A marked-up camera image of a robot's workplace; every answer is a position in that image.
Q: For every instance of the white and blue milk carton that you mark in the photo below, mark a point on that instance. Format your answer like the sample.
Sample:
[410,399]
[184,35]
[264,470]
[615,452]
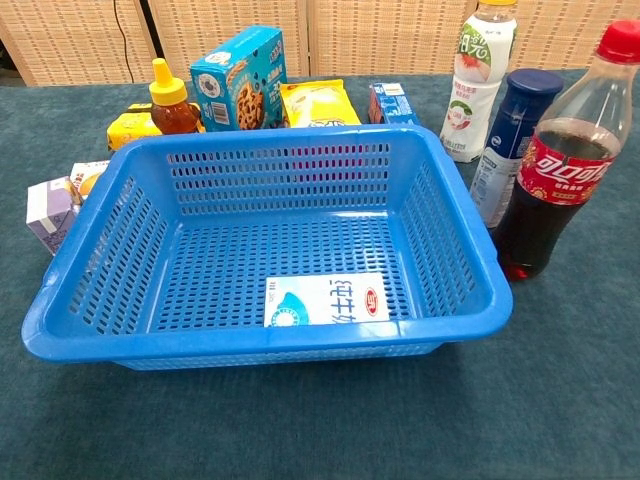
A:
[325,300]

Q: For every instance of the yellow packet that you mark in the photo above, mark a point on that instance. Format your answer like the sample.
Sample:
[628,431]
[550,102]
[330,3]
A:
[131,131]

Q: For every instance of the purple white milk carton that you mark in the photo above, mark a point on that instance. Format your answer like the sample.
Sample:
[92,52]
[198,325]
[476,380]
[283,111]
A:
[50,210]

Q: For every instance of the blue perforated plastic basket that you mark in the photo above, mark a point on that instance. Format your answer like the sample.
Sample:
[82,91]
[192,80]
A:
[280,345]

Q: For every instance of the cola bottle with red cap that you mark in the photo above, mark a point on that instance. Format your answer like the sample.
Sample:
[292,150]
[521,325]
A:
[550,210]

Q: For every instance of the yellow snack bag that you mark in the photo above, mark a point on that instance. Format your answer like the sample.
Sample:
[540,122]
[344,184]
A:
[317,105]

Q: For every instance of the blue and red toothpaste box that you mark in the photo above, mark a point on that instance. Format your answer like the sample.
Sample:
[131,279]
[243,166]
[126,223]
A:
[397,107]

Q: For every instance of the blue chocolate cookie box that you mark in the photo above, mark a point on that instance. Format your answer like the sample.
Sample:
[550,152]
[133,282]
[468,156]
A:
[240,85]

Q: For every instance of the teal table cloth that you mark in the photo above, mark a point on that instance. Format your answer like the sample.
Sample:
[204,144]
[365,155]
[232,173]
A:
[320,425]

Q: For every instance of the honey bottle with yellow cap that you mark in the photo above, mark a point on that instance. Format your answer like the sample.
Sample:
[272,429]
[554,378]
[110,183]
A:
[172,112]

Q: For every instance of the white peach drink bottle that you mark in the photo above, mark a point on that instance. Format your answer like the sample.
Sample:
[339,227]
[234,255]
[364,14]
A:
[475,100]

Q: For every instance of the woven bamboo folding screen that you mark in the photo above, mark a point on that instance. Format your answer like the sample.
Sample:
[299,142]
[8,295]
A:
[380,35]

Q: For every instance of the white bottle with navy cap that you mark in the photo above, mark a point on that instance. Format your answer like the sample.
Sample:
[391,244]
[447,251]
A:
[515,130]

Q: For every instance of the small white egg-yolk snack packet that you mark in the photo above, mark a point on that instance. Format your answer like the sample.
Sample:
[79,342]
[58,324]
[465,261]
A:
[90,175]

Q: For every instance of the black stand pole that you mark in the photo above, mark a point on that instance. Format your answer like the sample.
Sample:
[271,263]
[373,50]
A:
[152,30]

